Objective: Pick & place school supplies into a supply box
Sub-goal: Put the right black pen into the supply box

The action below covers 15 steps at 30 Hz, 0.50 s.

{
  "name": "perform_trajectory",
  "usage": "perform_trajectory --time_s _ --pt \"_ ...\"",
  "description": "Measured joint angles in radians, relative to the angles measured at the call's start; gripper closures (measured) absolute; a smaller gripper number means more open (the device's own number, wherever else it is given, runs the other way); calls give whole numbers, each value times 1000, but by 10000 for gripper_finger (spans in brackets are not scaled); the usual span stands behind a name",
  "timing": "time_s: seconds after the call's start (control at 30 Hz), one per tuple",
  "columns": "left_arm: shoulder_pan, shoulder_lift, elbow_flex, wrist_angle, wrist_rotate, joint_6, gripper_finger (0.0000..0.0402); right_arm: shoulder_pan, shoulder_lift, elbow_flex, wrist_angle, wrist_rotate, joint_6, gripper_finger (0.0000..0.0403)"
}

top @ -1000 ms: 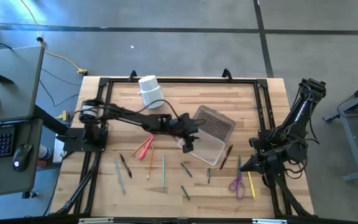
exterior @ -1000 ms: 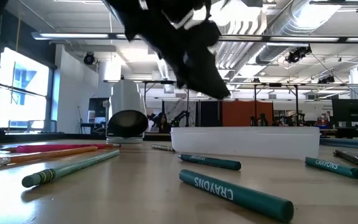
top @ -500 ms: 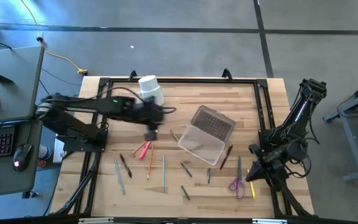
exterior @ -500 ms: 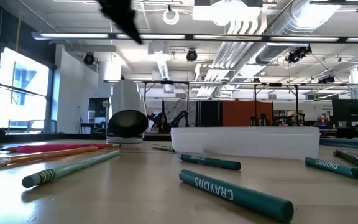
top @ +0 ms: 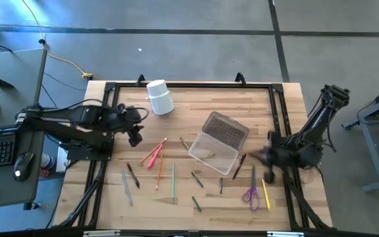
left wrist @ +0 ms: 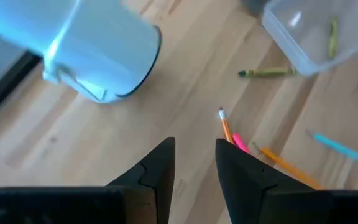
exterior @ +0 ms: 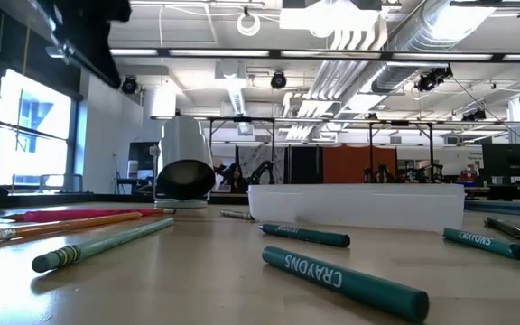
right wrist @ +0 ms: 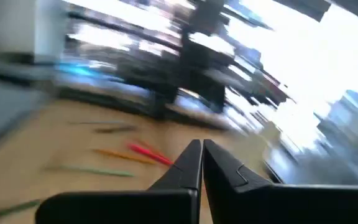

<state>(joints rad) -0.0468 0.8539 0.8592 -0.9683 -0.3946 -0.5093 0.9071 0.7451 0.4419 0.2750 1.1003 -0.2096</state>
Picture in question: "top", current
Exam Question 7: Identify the purple handled scissors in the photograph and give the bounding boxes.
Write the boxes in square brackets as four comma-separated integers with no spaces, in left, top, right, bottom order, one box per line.
[241,164,261,211]

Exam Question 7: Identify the yellow floor cable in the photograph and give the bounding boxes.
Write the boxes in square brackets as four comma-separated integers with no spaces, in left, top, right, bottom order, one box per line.
[20,0,94,80]

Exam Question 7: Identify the black floor cable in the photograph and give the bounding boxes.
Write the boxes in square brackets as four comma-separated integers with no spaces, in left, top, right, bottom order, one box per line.
[41,71,88,109]

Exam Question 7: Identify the orange wooden pencil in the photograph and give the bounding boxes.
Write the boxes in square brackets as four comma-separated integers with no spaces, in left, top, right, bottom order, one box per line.
[138,137,169,165]
[155,152,164,191]

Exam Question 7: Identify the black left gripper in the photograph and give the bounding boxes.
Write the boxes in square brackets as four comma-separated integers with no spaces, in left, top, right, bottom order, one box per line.
[113,103,145,148]

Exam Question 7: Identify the teal pencil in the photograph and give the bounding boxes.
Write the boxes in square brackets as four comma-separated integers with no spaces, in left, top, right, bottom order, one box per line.
[171,163,176,204]

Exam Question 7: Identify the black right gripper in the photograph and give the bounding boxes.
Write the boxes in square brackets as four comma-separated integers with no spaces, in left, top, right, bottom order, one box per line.
[250,131,288,184]

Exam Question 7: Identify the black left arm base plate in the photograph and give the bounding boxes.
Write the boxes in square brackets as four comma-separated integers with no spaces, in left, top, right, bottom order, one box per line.
[59,136,115,162]

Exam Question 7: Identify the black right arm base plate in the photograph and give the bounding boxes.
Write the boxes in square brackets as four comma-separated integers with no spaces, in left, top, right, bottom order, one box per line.
[274,131,322,169]

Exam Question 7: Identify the yellow marker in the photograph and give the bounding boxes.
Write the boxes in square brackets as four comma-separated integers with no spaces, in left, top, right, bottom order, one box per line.
[261,178,272,211]

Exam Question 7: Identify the grey desk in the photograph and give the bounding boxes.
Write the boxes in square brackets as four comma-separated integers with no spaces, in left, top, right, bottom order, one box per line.
[0,47,49,129]

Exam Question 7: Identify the grey pencil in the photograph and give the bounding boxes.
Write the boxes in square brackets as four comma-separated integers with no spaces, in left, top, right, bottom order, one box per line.
[120,168,134,207]

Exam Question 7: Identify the white cylindrical canister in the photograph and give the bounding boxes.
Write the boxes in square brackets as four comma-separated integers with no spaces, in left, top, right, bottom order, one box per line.
[145,79,175,117]

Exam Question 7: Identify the pink highlighter pen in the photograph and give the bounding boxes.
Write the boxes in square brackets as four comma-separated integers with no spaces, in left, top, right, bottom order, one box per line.
[147,143,164,170]

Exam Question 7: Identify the grey metal table frame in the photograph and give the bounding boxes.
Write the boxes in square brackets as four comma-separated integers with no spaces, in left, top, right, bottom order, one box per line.
[341,82,379,193]

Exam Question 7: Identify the clear plastic supply box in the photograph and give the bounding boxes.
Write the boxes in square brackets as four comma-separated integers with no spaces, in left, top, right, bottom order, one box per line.
[188,111,250,176]

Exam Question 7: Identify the black pen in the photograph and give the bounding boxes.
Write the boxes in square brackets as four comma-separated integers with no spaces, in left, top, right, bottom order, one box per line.
[126,162,141,190]
[232,153,247,180]

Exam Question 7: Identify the silver metal bracket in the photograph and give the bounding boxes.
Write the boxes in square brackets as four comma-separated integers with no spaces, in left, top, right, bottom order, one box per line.
[83,230,122,237]
[267,230,305,237]

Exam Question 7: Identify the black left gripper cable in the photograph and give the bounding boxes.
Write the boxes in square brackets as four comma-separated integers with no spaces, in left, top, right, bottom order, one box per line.
[123,105,150,126]

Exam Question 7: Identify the white paper sheet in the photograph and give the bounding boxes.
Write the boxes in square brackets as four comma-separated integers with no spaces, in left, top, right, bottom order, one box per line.
[55,145,71,174]

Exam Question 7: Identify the black strip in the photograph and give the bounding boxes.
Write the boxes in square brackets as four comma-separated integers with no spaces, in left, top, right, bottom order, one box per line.
[0,76,15,90]

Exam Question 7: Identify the black computer mouse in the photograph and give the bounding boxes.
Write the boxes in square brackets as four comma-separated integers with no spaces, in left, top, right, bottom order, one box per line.
[13,151,36,183]

